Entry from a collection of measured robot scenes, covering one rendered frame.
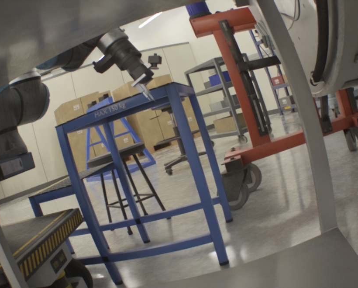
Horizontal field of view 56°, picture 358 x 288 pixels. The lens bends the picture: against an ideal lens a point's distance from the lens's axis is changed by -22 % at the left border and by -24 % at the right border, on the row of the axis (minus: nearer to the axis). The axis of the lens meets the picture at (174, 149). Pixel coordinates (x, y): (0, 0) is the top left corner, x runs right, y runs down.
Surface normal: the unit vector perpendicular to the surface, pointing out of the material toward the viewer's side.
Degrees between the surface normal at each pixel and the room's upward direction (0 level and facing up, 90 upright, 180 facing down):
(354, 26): 149
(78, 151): 90
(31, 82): 99
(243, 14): 90
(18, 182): 90
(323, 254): 0
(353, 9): 144
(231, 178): 90
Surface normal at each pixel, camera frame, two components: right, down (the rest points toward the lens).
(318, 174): -0.14, 0.12
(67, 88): 0.49, -0.09
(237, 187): -0.44, 0.21
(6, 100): 0.87, -0.26
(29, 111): 0.87, 0.35
